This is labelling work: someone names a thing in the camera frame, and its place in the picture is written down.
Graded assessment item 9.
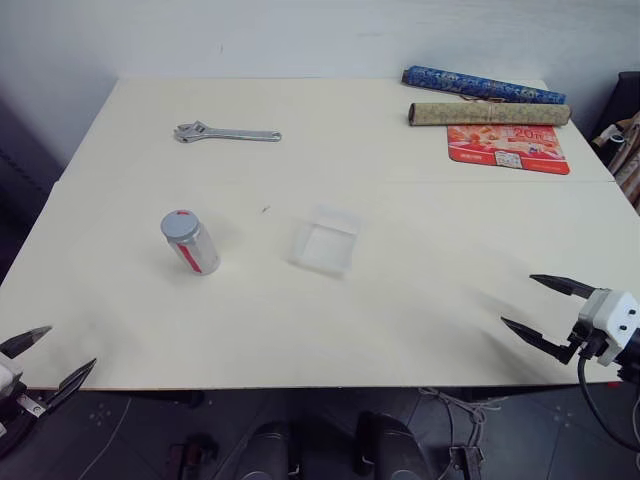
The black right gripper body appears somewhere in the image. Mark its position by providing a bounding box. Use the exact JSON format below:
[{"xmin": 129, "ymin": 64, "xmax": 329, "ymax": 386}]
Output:
[{"xmin": 566, "ymin": 327, "xmax": 610, "ymax": 365}]

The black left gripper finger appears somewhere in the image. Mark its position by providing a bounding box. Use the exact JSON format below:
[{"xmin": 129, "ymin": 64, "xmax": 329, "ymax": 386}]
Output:
[
  {"xmin": 35, "ymin": 357, "xmax": 98, "ymax": 417},
  {"xmin": 0, "ymin": 325, "xmax": 54, "ymax": 359}
]

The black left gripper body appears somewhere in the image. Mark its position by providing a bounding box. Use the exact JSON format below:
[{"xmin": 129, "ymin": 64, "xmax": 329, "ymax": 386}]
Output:
[{"xmin": 0, "ymin": 382, "xmax": 51, "ymax": 457}]

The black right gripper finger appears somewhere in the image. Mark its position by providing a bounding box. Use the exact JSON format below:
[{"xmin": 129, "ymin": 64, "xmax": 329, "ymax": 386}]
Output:
[
  {"xmin": 529, "ymin": 273, "xmax": 599, "ymax": 302},
  {"xmin": 501, "ymin": 316, "xmax": 574, "ymax": 366}
]

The clear plastic jar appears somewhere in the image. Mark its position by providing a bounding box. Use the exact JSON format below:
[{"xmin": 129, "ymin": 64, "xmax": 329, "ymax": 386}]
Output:
[{"xmin": 163, "ymin": 225, "xmax": 222, "ymax": 276}]

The grey plastic jar lid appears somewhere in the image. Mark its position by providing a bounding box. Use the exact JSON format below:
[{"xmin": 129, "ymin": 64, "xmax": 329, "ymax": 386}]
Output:
[{"xmin": 159, "ymin": 209, "xmax": 201, "ymax": 245}]

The clear plastic box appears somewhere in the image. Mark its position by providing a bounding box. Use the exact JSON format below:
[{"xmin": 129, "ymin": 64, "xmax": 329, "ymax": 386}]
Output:
[{"xmin": 285, "ymin": 203, "xmax": 362, "ymax": 279}]

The red printed card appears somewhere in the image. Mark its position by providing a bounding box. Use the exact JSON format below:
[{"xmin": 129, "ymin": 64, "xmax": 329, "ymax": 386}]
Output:
[{"xmin": 446, "ymin": 124, "xmax": 572, "ymax": 176}]

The patterned bags pile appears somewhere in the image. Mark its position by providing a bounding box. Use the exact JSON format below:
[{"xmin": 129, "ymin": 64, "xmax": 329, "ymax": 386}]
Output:
[{"xmin": 592, "ymin": 110, "xmax": 640, "ymax": 211}]

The red and black floor object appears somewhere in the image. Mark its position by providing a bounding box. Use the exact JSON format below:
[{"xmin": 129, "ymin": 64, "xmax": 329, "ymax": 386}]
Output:
[{"xmin": 166, "ymin": 433, "xmax": 220, "ymax": 480}]

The dark rounded shape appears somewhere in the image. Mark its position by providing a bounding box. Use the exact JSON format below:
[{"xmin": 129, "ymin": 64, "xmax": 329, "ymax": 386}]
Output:
[
  {"xmin": 353, "ymin": 411, "xmax": 434, "ymax": 480},
  {"xmin": 233, "ymin": 421, "xmax": 302, "ymax": 480}
]

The tan patterned scroll roll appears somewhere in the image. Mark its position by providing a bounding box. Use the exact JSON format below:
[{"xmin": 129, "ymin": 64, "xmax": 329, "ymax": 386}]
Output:
[{"xmin": 407, "ymin": 102, "xmax": 572, "ymax": 128}]

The black chair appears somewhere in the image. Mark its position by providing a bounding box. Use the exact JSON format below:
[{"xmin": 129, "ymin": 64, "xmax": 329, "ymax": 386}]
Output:
[{"xmin": 591, "ymin": 71, "xmax": 640, "ymax": 151}]

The blue patterned scroll roll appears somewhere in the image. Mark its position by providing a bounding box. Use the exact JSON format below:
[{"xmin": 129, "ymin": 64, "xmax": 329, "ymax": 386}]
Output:
[{"xmin": 401, "ymin": 64, "xmax": 568, "ymax": 106}]

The silver adjustable wrench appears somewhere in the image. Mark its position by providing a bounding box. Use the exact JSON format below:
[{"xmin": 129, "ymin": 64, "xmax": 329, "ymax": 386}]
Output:
[{"xmin": 173, "ymin": 121, "xmax": 283, "ymax": 145}]

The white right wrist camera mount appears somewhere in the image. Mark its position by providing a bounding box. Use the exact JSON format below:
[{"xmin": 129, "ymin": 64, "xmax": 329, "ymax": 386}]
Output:
[{"xmin": 577, "ymin": 288, "xmax": 640, "ymax": 367}]

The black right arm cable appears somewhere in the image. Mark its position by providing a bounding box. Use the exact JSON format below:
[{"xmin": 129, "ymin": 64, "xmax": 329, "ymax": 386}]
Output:
[{"xmin": 577, "ymin": 348, "xmax": 640, "ymax": 450}]

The white rope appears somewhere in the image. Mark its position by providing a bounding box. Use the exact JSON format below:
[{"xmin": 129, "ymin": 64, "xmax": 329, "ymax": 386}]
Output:
[{"xmin": 418, "ymin": 386, "xmax": 503, "ymax": 454}]

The small black metal bracket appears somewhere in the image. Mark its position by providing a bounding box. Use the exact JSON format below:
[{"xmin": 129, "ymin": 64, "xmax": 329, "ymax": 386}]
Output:
[{"xmin": 447, "ymin": 444, "xmax": 485, "ymax": 480}]

